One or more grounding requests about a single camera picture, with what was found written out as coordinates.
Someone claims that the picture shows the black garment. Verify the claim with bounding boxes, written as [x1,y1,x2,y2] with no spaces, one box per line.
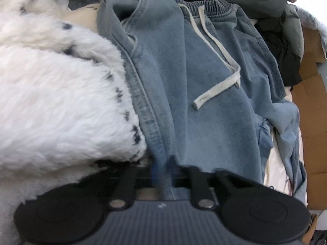
[255,18,302,88]

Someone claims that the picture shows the white fluffy spotted blanket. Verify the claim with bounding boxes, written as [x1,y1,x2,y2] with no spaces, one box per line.
[0,0,147,245]

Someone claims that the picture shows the brown cardboard sheet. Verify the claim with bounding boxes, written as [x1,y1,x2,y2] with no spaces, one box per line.
[291,23,327,210]

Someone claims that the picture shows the cream bear print bedsheet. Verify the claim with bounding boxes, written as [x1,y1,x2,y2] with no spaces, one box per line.
[63,2,294,197]

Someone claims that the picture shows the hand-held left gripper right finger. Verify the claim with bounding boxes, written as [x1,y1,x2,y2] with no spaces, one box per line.
[167,156,258,209]

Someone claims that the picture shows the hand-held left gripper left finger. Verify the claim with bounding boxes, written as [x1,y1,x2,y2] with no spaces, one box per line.
[77,164,157,209]

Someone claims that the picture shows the blue denim pants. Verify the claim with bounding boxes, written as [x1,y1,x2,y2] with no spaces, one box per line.
[96,0,308,207]

